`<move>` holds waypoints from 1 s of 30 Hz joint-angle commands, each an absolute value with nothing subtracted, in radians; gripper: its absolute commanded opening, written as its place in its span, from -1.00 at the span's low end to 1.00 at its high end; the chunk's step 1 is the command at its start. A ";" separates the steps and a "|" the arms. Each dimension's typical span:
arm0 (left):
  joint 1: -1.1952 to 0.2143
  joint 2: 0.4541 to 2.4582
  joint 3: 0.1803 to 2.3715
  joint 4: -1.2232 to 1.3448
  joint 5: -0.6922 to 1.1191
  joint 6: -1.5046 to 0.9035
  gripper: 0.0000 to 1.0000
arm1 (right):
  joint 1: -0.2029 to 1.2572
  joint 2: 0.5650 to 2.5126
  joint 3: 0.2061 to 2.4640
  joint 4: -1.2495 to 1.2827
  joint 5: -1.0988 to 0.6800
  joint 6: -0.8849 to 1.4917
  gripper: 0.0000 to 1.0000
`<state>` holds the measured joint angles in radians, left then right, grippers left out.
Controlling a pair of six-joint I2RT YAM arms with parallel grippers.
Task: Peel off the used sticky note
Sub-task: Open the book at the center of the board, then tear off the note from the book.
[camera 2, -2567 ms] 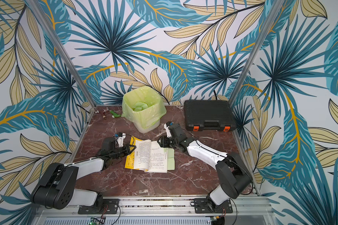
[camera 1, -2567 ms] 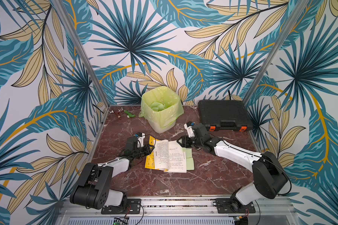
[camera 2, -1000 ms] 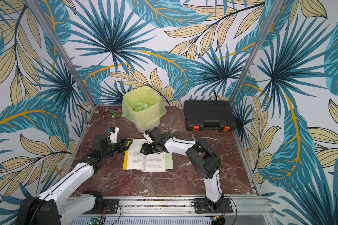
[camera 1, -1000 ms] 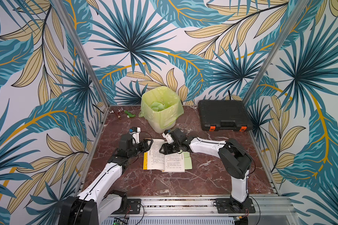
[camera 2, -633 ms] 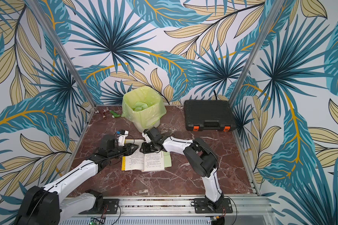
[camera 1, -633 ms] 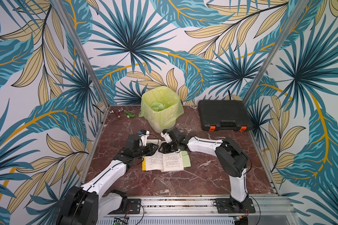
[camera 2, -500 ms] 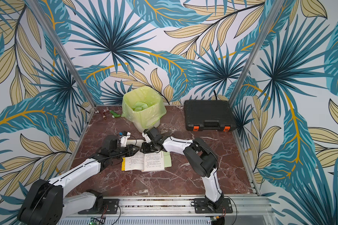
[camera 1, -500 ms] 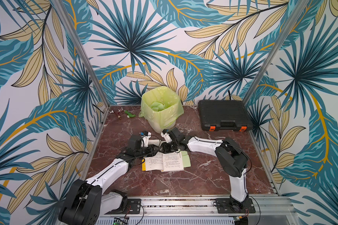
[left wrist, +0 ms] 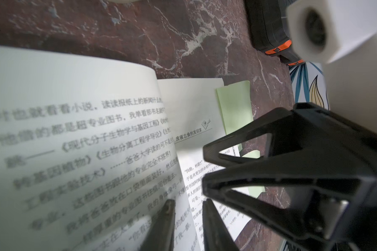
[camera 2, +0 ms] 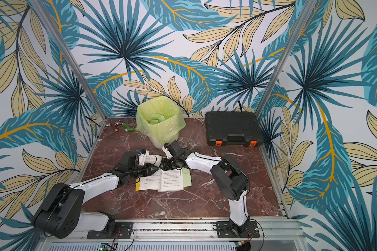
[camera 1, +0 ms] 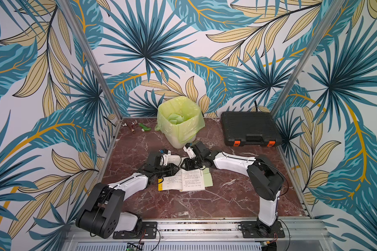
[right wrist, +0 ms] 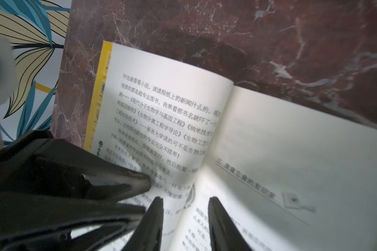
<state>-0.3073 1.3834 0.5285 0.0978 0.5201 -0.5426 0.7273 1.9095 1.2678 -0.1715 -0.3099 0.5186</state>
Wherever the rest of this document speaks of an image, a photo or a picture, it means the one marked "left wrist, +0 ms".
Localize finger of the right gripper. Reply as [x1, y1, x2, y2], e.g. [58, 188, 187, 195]
[202, 156, 377, 251]
[203, 102, 377, 167]

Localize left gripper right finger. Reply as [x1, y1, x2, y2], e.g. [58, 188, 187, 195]
[203, 199, 239, 251]

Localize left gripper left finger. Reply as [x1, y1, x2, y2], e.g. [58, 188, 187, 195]
[140, 199, 176, 251]

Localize green sticky note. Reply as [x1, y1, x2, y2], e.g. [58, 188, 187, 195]
[242, 150, 266, 199]
[216, 81, 253, 135]

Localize yellow paperback book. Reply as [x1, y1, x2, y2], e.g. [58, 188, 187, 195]
[0, 44, 255, 251]

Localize black plastic tool case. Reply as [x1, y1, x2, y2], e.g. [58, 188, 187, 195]
[244, 0, 304, 66]

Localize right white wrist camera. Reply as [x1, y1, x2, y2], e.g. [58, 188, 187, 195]
[287, 1, 377, 133]

